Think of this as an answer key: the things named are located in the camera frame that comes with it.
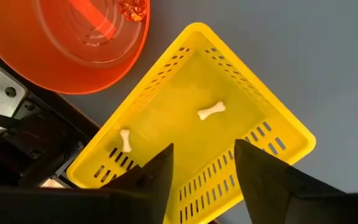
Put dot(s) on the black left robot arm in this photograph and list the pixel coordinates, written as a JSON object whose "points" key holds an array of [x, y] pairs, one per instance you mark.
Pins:
{"points": [[26, 149]]}

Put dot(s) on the yellow slotted plastic basket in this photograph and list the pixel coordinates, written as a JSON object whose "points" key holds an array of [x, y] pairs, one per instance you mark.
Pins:
{"points": [[182, 77]]}

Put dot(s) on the white bone decoration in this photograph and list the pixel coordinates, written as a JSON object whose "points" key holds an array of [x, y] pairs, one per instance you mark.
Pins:
{"points": [[211, 110], [125, 140]]}

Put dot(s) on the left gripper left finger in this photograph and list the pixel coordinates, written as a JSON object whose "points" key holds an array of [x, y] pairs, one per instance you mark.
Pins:
{"points": [[148, 193]]}

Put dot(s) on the orange translucent round bowl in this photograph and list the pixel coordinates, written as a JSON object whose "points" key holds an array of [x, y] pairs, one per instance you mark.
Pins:
{"points": [[57, 62]]}

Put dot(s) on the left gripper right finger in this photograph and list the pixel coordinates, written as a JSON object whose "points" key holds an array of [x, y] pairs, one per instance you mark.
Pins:
{"points": [[266, 186]]}

